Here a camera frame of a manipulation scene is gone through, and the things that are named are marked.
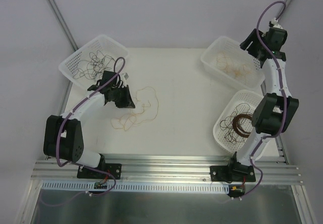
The white basket far right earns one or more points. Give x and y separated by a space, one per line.
225 60

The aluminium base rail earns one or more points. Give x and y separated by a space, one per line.
172 169

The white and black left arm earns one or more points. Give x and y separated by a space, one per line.
63 134

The white basket near right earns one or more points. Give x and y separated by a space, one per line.
234 126

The white slotted cable duct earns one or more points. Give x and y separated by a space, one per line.
136 187

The white basket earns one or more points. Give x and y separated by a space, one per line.
225 60
234 126
103 43

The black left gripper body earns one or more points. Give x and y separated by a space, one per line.
123 97

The dark cable pulled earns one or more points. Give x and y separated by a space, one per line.
93 67

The white basket far left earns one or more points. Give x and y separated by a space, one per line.
103 43

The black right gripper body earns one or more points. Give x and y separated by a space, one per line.
250 40

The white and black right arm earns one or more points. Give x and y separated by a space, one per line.
277 108

